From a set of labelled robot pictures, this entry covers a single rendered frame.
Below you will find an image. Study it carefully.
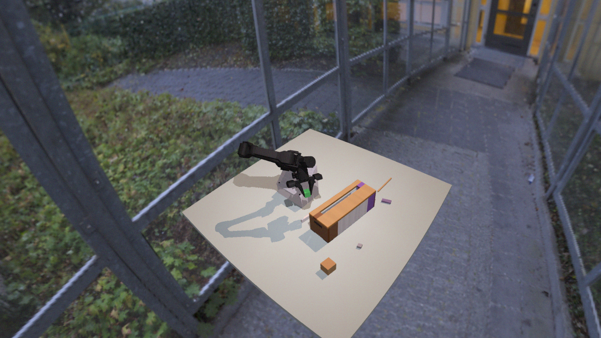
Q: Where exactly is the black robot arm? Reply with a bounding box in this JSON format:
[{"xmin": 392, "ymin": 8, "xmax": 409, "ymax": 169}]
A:
[{"xmin": 238, "ymin": 141, "xmax": 316, "ymax": 180}]

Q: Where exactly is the small orange-brown cube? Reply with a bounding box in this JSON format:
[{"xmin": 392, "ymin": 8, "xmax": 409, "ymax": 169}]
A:
[{"xmin": 320, "ymin": 257, "xmax": 336, "ymax": 275}]

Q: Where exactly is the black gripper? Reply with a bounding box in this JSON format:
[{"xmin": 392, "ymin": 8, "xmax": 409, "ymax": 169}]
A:
[{"xmin": 286, "ymin": 168, "xmax": 323, "ymax": 197}]

